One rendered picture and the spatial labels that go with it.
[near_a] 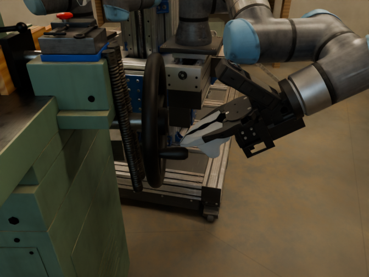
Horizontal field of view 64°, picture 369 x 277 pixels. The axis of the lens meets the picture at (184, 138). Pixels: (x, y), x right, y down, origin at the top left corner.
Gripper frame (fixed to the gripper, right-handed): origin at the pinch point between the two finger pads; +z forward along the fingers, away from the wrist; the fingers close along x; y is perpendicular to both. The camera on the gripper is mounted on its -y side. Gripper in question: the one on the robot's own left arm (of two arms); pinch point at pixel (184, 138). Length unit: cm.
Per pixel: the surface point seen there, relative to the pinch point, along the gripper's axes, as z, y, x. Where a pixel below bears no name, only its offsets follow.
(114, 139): 30.3, 7.4, 33.4
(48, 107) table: 17.5, -16.8, 0.5
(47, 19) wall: 169, -52, 338
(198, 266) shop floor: 37, 75, 31
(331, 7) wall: -143, 115, 356
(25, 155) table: 19.0, -14.4, -9.8
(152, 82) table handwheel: 0.1, -10.9, 3.2
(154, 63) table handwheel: -0.9, -12.7, 7.6
